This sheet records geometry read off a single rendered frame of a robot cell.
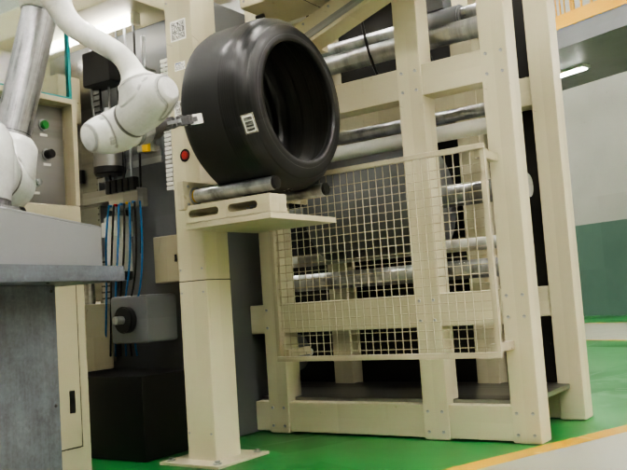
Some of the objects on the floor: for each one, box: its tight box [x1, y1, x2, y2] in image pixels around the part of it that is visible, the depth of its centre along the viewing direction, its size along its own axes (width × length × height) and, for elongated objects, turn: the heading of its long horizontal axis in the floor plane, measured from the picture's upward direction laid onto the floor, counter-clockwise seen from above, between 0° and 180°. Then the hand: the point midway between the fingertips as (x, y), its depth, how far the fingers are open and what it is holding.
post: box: [164, 0, 241, 461], centre depth 288 cm, size 13×13×250 cm
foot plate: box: [160, 448, 270, 470], centre depth 278 cm, size 27×27×2 cm
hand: (193, 119), depth 239 cm, fingers closed
